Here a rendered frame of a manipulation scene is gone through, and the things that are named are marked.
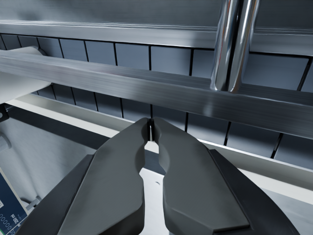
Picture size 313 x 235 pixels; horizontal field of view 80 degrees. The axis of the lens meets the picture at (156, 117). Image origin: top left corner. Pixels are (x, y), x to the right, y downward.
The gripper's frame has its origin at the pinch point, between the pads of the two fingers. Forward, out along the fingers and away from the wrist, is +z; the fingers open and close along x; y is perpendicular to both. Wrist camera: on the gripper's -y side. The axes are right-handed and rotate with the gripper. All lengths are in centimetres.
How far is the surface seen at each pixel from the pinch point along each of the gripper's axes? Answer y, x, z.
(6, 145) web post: 19.8, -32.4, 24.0
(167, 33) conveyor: -4.8, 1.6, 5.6
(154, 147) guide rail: 4.0, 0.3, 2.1
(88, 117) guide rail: 3.5, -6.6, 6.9
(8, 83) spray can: -0.2, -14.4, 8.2
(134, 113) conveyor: 3.3, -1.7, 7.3
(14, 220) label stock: 38, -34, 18
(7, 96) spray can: 1.2, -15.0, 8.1
